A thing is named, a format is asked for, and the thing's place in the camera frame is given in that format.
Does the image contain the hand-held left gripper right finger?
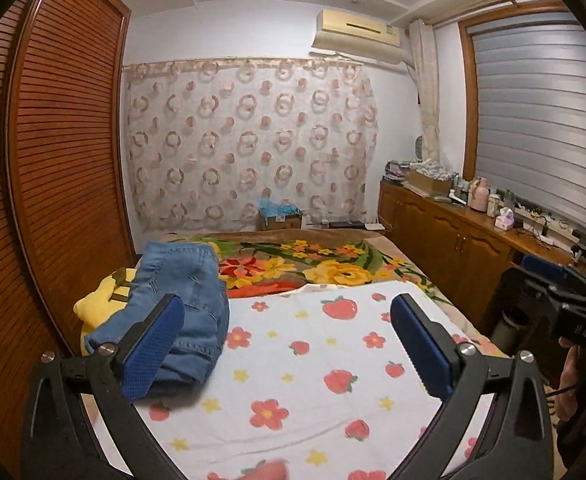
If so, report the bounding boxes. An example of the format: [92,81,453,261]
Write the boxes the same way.
[390,294,556,480]

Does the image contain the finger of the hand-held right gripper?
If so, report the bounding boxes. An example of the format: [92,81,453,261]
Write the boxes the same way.
[520,254,586,291]
[522,277,586,311]

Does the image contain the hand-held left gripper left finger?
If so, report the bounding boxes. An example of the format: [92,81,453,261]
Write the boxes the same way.
[20,294,186,480]

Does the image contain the blue denim pants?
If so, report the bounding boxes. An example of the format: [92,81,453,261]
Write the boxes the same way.
[84,241,231,396]

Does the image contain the person's right hand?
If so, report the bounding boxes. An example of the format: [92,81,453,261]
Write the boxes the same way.
[554,336,585,422]

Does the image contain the person's left hand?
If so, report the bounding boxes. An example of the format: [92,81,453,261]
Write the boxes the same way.
[239,459,291,480]

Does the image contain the white power strip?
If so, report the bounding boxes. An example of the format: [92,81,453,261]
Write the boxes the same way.
[514,199,575,235]

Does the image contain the pink tissue box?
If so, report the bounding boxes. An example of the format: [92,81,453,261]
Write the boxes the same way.
[493,207,516,232]

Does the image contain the grey round bin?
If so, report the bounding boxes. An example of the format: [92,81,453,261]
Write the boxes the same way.
[492,309,530,357]

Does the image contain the yellow plush toy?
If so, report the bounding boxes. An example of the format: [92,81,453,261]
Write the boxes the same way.
[72,266,144,357]

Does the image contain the pink thermos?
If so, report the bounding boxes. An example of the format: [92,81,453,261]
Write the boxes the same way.
[468,176,491,212]

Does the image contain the white strawberry print sheet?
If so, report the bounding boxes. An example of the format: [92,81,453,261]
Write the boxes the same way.
[80,281,513,480]

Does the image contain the wooden cabinet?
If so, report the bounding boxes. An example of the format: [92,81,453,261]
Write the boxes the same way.
[376,179,586,313]

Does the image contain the grey window blind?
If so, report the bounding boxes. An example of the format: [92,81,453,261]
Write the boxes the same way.
[472,9,586,243]

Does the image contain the open cardboard box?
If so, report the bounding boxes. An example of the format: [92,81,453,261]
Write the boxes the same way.
[406,166,455,198]

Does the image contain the floral blanket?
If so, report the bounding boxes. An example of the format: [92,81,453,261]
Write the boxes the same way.
[162,229,455,312]

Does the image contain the purple packet stack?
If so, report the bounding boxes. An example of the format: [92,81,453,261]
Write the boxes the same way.
[383,159,412,184]

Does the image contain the small cardboard box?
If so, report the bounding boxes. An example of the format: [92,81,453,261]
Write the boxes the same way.
[258,211,304,233]

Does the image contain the blue crumpled cloth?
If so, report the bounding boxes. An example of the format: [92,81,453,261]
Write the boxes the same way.
[258,196,300,219]

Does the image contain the cream lace curtain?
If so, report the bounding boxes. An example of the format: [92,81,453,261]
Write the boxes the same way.
[406,19,445,162]

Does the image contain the circle pattern curtain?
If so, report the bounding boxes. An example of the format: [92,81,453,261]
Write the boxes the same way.
[122,56,380,234]

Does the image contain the wooden louvered wardrobe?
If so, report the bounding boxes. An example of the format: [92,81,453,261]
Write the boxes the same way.
[0,0,138,463]

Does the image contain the beige air conditioner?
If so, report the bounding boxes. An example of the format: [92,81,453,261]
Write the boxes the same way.
[309,7,409,65]

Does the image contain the wooden window frame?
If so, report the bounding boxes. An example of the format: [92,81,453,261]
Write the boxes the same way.
[456,1,571,182]

